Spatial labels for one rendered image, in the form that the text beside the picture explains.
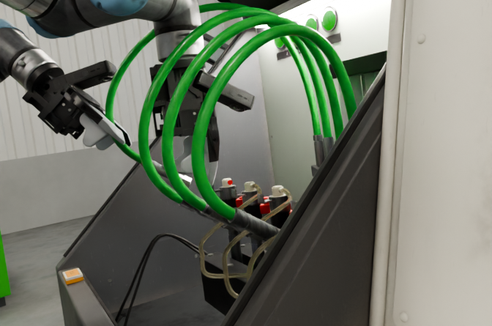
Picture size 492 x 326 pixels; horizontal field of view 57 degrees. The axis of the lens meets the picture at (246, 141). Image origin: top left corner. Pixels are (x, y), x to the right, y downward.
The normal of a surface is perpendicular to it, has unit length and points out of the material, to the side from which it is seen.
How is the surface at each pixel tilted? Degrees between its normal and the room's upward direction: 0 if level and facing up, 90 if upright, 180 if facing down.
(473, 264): 76
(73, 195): 90
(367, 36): 90
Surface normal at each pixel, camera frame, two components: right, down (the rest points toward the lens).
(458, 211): -0.87, -0.10
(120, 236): 0.47, 0.00
